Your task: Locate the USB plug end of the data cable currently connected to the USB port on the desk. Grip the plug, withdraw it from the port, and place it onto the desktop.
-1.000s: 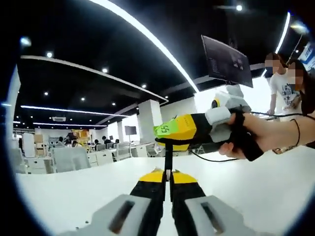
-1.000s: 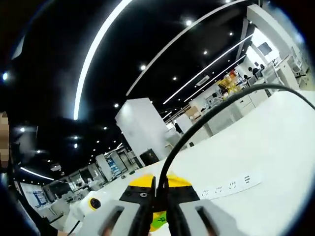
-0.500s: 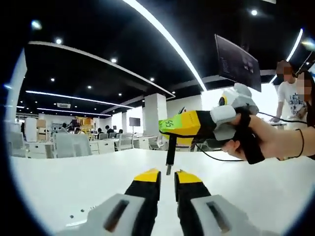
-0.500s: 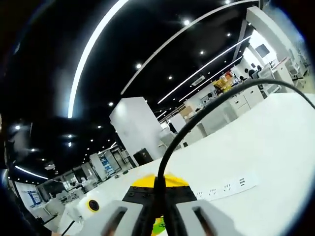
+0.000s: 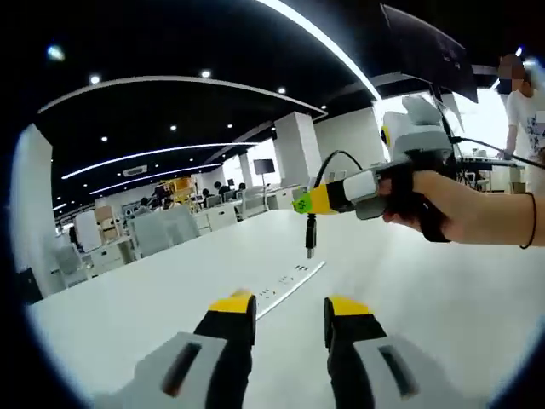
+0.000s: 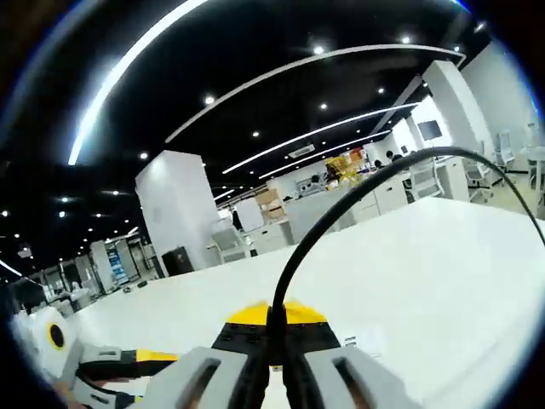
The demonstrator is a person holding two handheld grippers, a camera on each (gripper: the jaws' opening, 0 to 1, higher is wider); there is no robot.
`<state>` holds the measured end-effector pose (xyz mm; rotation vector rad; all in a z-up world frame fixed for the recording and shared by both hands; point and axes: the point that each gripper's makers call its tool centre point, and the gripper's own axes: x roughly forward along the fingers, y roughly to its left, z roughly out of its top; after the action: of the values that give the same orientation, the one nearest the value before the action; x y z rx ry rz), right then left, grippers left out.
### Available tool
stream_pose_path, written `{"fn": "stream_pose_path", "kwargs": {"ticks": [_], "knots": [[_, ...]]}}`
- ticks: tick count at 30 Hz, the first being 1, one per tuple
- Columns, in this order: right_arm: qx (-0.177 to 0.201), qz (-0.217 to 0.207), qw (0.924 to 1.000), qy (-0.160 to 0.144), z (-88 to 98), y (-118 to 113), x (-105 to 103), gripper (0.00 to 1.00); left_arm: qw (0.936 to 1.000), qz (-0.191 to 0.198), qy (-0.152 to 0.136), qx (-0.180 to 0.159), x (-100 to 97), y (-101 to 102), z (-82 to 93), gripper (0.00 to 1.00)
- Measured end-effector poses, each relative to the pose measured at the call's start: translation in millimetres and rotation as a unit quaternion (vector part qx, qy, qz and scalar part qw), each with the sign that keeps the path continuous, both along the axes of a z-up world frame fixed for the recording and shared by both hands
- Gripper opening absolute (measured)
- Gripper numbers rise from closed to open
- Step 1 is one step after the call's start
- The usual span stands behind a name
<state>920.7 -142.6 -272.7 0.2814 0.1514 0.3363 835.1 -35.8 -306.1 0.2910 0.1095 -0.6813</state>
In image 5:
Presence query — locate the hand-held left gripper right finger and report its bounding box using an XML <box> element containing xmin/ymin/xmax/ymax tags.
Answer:
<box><xmin>323</xmin><ymin>294</ymin><xmax>478</xmax><ymax>409</ymax></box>

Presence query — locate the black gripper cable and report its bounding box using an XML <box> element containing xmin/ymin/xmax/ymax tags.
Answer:
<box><xmin>433</xmin><ymin>84</ymin><xmax>545</xmax><ymax>168</ymax></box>

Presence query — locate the person's right hand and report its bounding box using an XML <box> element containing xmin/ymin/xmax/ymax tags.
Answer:
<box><xmin>377</xmin><ymin>169</ymin><xmax>453</xmax><ymax>245</ymax></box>

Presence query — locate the yellow frame machine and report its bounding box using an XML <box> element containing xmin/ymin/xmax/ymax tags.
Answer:
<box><xmin>158</xmin><ymin>177</ymin><xmax>198</xmax><ymax>202</ymax></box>

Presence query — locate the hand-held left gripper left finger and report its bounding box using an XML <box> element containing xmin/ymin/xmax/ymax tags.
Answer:
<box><xmin>95</xmin><ymin>289</ymin><xmax>259</xmax><ymax>409</ymax></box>

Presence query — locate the stack of cardboard boxes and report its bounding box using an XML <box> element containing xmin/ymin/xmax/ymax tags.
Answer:
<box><xmin>94</xmin><ymin>205</ymin><xmax>121</xmax><ymax>240</ymax></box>

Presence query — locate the long ceiling light strip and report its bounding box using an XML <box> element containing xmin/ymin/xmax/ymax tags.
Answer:
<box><xmin>256</xmin><ymin>0</ymin><xmax>383</xmax><ymax>102</ymax></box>

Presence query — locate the black USB data cable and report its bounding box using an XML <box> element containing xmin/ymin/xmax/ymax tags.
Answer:
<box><xmin>303</xmin><ymin>149</ymin><xmax>364</xmax><ymax>261</ymax></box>

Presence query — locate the white power strip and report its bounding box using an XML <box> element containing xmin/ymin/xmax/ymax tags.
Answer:
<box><xmin>254</xmin><ymin>260</ymin><xmax>328</xmax><ymax>322</ymax></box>

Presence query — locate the white desk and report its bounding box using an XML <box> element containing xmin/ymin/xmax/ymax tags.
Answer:
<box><xmin>25</xmin><ymin>207</ymin><xmax>545</xmax><ymax>409</ymax></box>

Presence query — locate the white office chair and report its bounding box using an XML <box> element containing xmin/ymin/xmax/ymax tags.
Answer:
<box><xmin>127</xmin><ymin>205</ymin><xmax>202</xmax><ymax>259</ymax></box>

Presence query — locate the black wrist band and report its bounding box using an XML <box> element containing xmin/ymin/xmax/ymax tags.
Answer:
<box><xmin>519</xmin><ymin>191</ymin><xmax>539</xmax><ymax>251</ymax></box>

